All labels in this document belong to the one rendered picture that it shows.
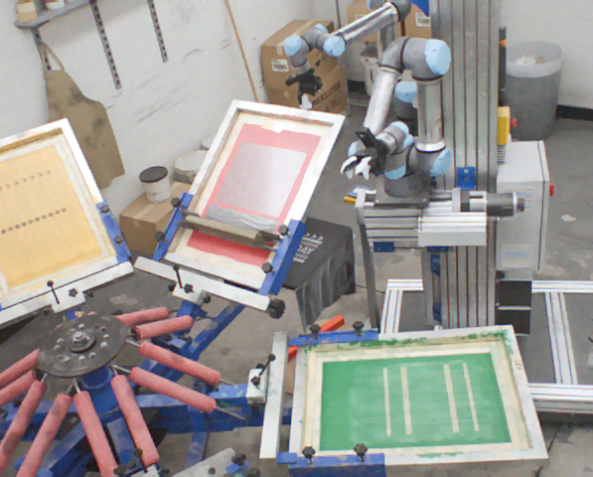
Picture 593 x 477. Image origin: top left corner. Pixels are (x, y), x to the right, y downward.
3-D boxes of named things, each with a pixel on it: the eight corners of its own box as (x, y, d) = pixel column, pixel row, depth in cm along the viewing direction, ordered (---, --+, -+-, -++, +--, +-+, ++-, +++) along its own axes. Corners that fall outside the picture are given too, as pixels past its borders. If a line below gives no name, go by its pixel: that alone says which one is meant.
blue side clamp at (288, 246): (296, 224, 286) (289, 217, 280) (307, 227, 284) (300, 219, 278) (267, 292, 279) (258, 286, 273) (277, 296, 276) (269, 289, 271)
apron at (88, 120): (120, 171, 505) (73, 24, 445) (128, 172, 501) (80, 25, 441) (64, 210, 471) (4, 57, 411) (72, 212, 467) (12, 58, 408)
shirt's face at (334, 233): (275, 210, 357) (275, 209, 356) (352, 228, 334) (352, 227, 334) (217, 264, 326) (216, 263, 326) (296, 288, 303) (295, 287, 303)
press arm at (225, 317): (297, 244, 344) (295, 235, 341) (307, 247, 341) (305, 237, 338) (115, 428, 265) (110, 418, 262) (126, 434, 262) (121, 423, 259)
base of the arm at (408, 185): (422, 178, 301) (420, 157, 296) (420, 197, 289) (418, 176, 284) (385, 179, 305) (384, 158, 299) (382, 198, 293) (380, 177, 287)
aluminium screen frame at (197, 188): (236, 103, 325) (232, 98, 322) (349, 120, 295) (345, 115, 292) (162, 259, 306) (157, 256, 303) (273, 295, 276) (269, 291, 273)
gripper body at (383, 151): (375, 178, 239) (392, 161, 247) (370, 154, 235) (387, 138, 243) (356, 177, 244) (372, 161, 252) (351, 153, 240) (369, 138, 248)
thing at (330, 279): (343, 279, 355) (336, 225, 337) (358, 283, 351) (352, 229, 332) (292, 338, 326) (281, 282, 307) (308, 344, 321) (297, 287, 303)
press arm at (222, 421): (463, 405, 249) (463, 394, 246) (465, 419, 244) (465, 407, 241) (122, 424, 265) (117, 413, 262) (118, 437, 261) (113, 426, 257)
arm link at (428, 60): (421, 163, 292) (415, 31, 261) (455, 170, 283) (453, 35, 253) (406, 176, 284) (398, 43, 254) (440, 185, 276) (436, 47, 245)
